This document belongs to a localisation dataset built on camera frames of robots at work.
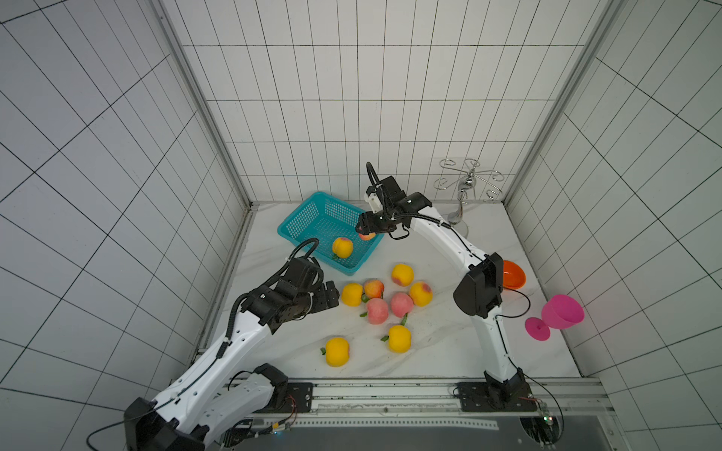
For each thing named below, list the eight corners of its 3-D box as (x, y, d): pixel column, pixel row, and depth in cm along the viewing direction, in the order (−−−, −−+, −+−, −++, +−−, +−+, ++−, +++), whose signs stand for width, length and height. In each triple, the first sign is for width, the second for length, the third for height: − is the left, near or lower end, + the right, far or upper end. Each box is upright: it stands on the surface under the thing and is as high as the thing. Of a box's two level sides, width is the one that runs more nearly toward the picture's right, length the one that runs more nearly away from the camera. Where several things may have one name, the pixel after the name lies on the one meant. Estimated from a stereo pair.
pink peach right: (397, 320, 87) (399, 314, 83) (386, 304, 90) (387, 298, 87) (414, 309, 89) (416, 303, 86) (403, 294, 92) (404, 288, 89)
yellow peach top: (392, 287, 94) (393, 281, 91) (391, 269, 99) (391, 263, 96) (413, 287, 94) (415, 281, 91) (411, 269, 99) (412, 263, 96)
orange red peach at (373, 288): (364, 301, 92) (364, 294, 88) (364, 286, 96) (364, 278, 91) (383, 302, 92) (384, 294, 88) (382, 286, 96) (383, 278, 91)
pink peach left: (367, 324, 86) (367, 318, 82) (367, 304, 90) (367, 298, 86) (387, 324, 86) (388, 318, 82) (386, 304, 90) (387, 298, 86)
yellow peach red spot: (411, 307, 90) (414, 300, 86) (409, 288, 94) (411, 281, 90) (431, 307, 90) (434, 300, 86) (428, 288, 94) (431, 281, 90)
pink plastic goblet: (525, 342, 85) (555, 321, 72) (516, 318, 90) (543, 294, 77) (554, 342, 85) (590, 321, 72) (544, 318, 90) (576, 294, 77)
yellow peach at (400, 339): (388, 353, 81) (389, 348, 77) (387, 330, 85) (388, 325, 81) (411, 353, 81) (413, 348, 77) (408, 330, 85) (410, 325, 81)
